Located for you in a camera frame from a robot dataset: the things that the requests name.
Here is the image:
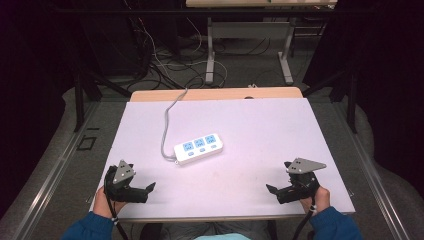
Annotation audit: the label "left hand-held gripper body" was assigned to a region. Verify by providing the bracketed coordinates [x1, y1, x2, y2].
[103, 159, 150, 204]

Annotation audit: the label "person's left hand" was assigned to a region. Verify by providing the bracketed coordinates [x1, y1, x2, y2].
[92, 186, 128, 220]

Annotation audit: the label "metal floor rail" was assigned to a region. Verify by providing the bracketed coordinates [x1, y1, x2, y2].
[333, 103, 416, 240]
[9, 101, 101, 240]

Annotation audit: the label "white power strip blue sockets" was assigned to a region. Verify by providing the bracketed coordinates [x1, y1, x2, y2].
[173, 132, 225, 167]

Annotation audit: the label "person's lap grey pants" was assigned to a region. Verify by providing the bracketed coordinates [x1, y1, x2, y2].
[139, 221, 278, 240]

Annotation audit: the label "white table mat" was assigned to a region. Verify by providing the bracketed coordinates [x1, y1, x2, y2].
[89, 97, 356, 221]

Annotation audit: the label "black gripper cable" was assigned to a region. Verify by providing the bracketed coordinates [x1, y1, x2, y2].
[105, 195, 130, 240]
[292, 196, 317, 240]

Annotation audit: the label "grey power strip cable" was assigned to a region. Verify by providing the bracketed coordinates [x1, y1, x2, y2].
[160, 87, 190, 163]

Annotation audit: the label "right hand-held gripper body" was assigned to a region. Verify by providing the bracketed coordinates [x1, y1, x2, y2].
[276, 157, 328, 205]

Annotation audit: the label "tangle of floor cables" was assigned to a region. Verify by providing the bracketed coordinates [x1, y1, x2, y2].
[123, 0, 271, 90]

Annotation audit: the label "desk with white metal legs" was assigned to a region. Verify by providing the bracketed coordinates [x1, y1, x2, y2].
[185, 0, 338, 86]

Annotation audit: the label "person's right hand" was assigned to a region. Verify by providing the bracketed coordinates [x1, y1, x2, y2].
[299, 186, 331, 214]

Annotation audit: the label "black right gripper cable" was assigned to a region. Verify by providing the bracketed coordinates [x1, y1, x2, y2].
[292, 196, 317, 240]

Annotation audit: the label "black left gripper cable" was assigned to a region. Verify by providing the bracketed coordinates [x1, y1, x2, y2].
[105, 195, 130, 240]

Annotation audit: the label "black metal stand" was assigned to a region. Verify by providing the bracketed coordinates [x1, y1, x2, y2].
[302, 64, 358, 135]
[73, 64, 132, 133]

